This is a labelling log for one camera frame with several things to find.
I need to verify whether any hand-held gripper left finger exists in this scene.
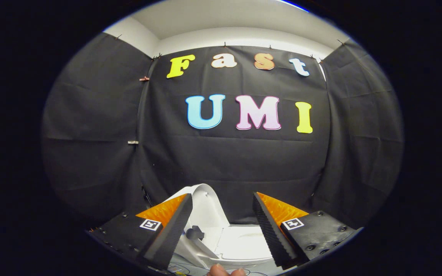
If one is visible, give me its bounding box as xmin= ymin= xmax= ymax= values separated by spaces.
xmin=88 ymin=193 xmax=193 ymax=271

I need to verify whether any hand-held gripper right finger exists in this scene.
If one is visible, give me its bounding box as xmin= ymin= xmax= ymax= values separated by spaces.
xmin=252 ymin=192 xmax=360 ymax=269

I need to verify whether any white toilet lid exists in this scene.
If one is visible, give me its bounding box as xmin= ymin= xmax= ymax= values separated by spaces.
xmin=162 ymin=183 xmax=231 ymax=269

